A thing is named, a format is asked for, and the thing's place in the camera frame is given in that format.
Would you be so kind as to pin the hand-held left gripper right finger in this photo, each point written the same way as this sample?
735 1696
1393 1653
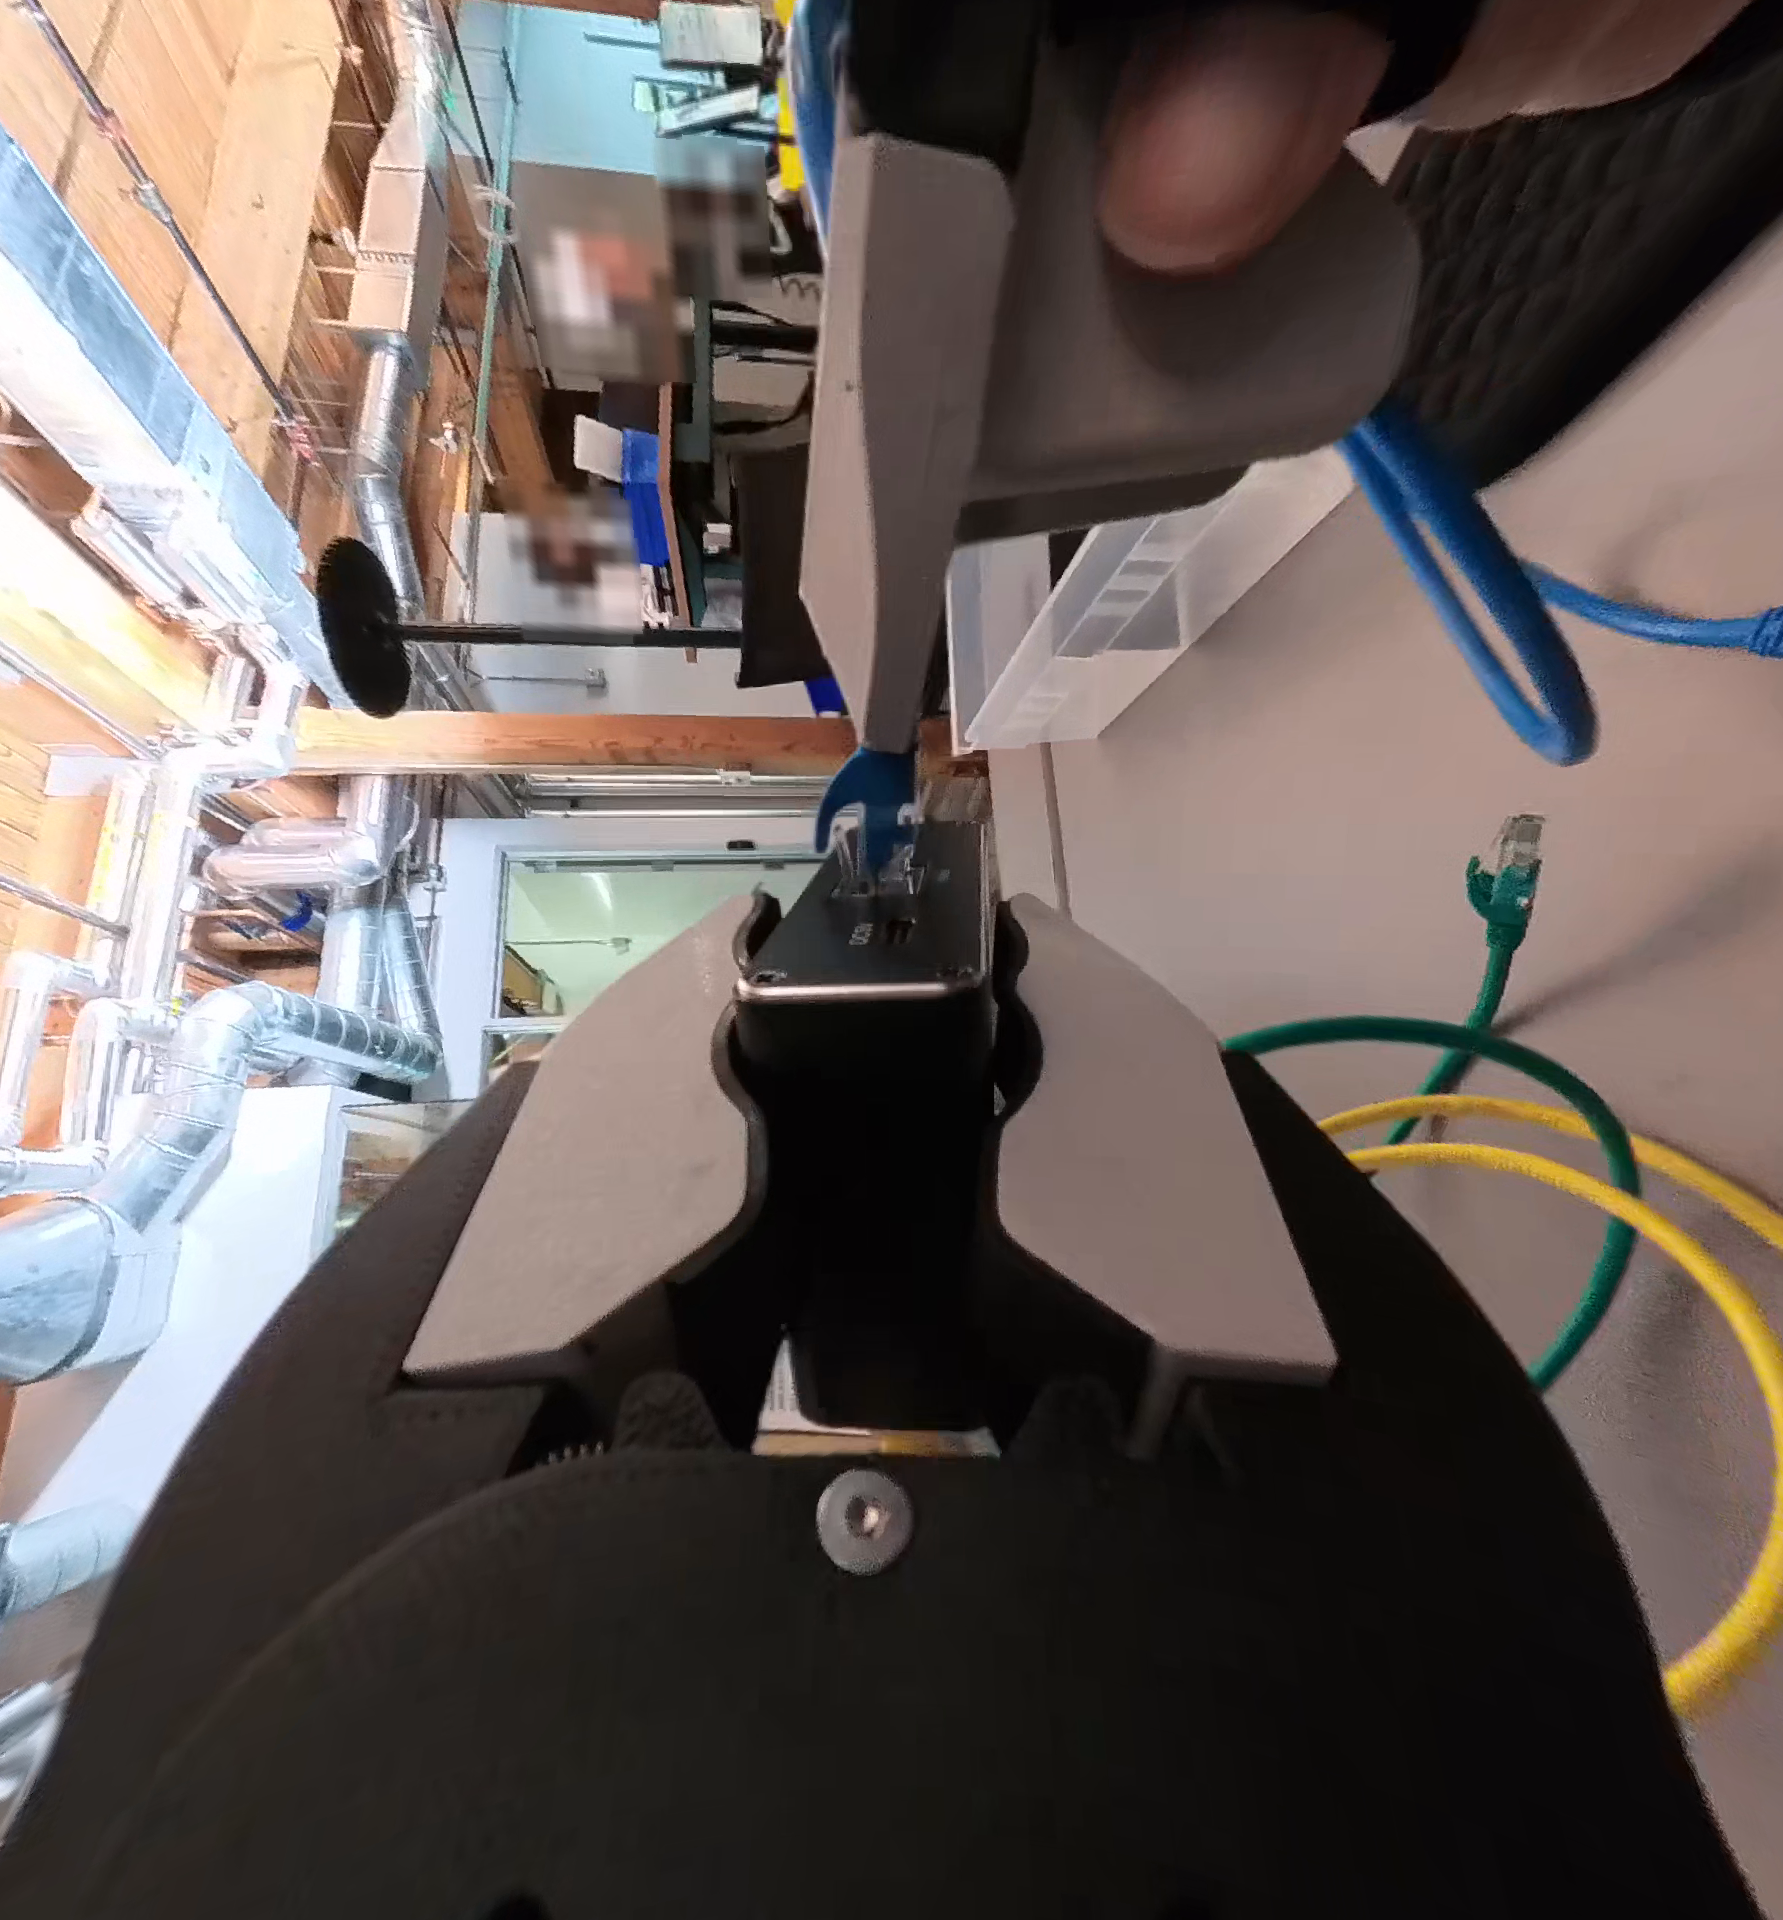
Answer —
1147 1202

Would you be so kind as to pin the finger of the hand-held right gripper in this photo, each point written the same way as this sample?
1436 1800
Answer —
892 449

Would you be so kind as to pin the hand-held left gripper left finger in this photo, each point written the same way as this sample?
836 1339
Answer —
593 1185

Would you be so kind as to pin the black ethernet switch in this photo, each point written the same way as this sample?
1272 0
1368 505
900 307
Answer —
867 1171

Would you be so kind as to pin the clear plastic bin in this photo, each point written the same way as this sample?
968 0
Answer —
1133 632

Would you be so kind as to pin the person's right hand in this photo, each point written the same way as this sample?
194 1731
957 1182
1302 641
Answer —
1220 136

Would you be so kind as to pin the blue storage bin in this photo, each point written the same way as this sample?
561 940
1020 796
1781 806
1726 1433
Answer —
648 496

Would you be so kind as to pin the glass partition door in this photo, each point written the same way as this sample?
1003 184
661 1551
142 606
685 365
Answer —
636 930

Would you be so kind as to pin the wooden beam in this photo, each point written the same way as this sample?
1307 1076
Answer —
531 740

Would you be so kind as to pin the black round stand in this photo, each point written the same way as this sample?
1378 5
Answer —
364 632

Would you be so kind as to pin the silver ventilation duct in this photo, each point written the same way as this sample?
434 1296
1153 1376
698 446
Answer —
23 1291

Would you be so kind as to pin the grey rectangular duct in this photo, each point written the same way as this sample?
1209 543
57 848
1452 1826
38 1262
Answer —
111 347

